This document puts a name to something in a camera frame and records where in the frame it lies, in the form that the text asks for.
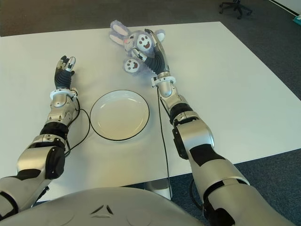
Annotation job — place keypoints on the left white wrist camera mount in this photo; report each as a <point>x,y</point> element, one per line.
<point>53,93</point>

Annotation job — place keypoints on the silver table pedestal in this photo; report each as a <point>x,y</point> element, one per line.
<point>157,186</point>

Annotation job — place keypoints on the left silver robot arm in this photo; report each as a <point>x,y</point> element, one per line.
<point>33,155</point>

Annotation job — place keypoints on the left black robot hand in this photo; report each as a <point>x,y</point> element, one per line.
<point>63,78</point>

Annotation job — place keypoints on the white plate with black rim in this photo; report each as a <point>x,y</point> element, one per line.
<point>119,115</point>

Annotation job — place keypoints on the purple plush bunny doll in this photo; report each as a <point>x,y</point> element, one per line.
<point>127,37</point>

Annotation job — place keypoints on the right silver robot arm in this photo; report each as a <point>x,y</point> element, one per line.
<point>197,139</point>

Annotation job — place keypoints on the teal box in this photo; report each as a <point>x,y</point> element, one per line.
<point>297,20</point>

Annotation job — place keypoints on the silver robot torso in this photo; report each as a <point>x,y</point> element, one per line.
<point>94,207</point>

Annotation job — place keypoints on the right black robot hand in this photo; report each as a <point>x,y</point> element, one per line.
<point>158,62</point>

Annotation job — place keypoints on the black office chair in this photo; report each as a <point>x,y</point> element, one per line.
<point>237,7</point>

